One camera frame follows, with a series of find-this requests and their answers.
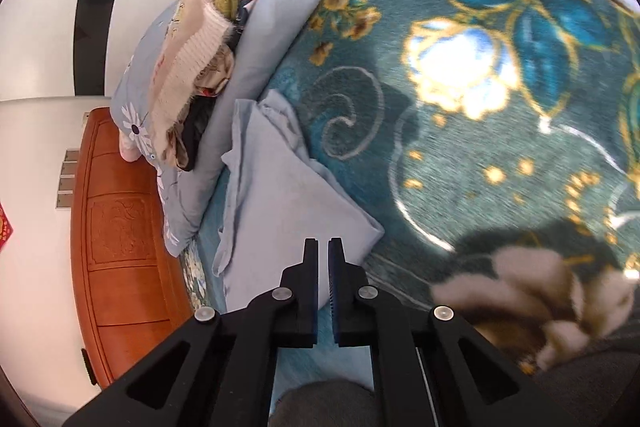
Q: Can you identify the tan garment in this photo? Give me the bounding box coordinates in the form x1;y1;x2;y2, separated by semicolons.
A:
192;47;236;98

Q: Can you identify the teal floral blanket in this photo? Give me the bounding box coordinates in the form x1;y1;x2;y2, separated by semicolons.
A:
177;0;640;427

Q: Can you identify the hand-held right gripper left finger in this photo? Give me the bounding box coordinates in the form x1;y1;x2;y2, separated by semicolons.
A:
62;237;321;427

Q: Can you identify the orange wooden headboard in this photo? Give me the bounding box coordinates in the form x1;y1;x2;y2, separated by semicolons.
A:
70;107;211;390

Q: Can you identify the red wall decoration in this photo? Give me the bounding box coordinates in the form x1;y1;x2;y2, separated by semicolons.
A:
0;202;13;253

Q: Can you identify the black garment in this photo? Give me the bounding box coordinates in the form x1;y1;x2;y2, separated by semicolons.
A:
177;94;218;172

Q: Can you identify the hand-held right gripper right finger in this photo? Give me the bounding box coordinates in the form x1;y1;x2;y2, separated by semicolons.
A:
327;237;596;427

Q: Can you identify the pile of patterned clothes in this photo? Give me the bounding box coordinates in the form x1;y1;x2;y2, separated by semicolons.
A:
150;0;236;158

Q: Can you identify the light blue daisy quilt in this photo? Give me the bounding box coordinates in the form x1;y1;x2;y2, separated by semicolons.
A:
111;0;401;258

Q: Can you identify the light blue sweatshirt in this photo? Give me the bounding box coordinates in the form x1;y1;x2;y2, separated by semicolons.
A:
212;89;386;313

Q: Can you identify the person's grey trouser leg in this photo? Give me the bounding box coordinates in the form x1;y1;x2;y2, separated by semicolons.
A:
525;342;640;427
267;381;381;427

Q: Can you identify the white wardrobe with black stripe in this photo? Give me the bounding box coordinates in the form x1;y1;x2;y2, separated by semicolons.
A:
0;0;251;100

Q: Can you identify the pale pink pillow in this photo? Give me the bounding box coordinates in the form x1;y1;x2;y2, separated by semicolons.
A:
119;132;143;162

